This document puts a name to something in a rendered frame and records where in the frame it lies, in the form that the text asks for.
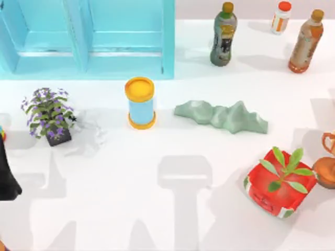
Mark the yellow and blue can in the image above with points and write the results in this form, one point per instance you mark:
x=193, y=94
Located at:
x=140, y=107

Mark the pale green mountain ornament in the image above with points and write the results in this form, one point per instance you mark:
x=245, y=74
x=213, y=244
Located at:
x=225, y=117

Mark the light blue rack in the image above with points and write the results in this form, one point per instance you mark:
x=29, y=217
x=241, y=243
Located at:
x=125, y=39

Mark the dark green bottle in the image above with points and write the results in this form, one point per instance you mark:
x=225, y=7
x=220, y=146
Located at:
x=223, y=39

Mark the purple flower plant pot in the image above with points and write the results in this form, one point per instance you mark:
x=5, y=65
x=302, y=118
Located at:
x=49, y=112

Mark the red pot with green plant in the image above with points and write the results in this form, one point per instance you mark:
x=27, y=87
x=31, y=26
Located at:
x=277, y=183

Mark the small white orange bottle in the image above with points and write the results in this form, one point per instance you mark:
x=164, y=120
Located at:
x=280, y=19

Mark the brown orange bottle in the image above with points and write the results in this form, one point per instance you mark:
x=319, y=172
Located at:
x=306, y=44

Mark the brown trophy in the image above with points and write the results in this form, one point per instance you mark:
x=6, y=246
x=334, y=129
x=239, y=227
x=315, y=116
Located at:
x=327, y=167

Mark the stack of coloured rings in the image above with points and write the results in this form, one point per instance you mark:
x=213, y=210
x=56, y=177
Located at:
x=2, y=132

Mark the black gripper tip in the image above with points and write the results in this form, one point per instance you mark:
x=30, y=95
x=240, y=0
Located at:
x=6, y=180

